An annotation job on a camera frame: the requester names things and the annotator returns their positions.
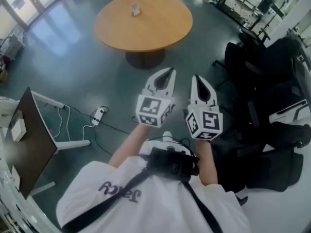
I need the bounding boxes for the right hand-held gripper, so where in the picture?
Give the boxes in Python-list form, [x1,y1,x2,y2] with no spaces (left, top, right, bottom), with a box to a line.
[186,74,224,142]

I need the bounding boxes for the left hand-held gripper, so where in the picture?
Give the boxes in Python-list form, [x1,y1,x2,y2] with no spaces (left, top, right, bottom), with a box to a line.
[135,67,176,128]

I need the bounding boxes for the person's right forearm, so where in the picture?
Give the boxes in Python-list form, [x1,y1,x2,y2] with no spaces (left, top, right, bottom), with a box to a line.
[195,139,219,187]

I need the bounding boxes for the person's left forearm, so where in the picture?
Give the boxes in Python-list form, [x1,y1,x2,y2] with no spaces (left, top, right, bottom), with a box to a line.
[108,124,156,167]

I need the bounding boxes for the round wooden table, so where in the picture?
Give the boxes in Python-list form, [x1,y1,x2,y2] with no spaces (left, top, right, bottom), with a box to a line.
[94,0,194,69]

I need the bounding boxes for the black office chair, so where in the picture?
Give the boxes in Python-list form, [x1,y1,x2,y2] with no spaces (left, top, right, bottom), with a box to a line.
[213,36,301,92]
[211,81,305,194]

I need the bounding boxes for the white power strip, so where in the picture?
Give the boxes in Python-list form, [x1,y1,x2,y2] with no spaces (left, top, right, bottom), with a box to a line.
[91,107,107,126]

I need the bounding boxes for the black chest pack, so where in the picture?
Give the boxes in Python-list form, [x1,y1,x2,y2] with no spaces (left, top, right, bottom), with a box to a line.
[147,147,200,179]

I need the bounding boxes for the white and black device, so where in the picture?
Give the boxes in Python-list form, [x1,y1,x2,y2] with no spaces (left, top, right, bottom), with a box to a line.
[268,100,311,125]

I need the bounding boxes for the person's white t-shirt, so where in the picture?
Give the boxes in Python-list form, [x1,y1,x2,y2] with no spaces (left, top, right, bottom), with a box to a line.
[55,139,251,233]

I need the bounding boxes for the dark desk with white legs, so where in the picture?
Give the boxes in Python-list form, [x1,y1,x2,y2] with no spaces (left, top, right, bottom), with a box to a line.
[0,86,91,201]

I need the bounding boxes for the small white box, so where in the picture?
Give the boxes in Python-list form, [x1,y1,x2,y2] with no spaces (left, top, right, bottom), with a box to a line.
[11,117,27,142]

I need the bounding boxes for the cardboard box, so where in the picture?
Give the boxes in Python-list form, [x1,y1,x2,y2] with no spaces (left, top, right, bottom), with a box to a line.
[0,34,25,82]

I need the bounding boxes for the glass entrance door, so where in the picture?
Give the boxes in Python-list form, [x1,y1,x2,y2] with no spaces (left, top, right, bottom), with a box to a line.
[0,0,67,32]

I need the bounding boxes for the black floor cable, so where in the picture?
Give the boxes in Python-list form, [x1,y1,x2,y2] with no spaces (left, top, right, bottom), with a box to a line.
[64,104,132,155]

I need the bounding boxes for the black frame workbench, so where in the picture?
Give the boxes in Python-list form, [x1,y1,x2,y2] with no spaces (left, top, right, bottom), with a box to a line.
[215,0,288,42]

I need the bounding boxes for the white cable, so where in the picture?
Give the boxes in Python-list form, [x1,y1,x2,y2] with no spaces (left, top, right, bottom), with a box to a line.
[52,104,98,143]

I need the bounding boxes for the black shoulder strap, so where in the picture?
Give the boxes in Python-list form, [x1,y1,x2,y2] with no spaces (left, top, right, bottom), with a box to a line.
[62,167,224,233]

